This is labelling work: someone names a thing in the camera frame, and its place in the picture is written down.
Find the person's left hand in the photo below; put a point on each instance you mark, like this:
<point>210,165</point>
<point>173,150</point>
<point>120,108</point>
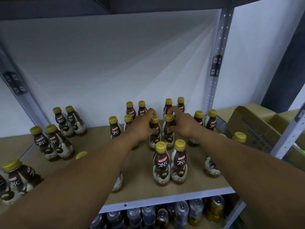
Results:
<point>140,127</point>

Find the person's right hand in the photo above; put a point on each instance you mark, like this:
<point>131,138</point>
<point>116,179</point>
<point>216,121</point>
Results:
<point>185,124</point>

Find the Kopiko bottle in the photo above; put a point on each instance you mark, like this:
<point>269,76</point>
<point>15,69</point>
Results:
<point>168,139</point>
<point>155,140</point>

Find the group of Kopiko coffee bottles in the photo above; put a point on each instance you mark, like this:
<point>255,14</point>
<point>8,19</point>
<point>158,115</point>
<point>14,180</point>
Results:
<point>162,167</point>

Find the white metal shelving rack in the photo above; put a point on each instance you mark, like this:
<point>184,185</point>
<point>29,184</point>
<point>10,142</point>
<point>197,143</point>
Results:
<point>138,183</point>

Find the person's right forearm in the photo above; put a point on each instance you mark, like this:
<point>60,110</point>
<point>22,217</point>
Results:
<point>257,174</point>

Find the person's left forearm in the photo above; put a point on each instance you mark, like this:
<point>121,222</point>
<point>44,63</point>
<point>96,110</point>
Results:
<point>57,188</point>

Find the open brown carton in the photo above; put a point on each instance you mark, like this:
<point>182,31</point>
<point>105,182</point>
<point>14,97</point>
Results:
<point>257,124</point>

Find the row of silver cans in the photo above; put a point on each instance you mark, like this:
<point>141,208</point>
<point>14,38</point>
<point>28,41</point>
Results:
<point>181,212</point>

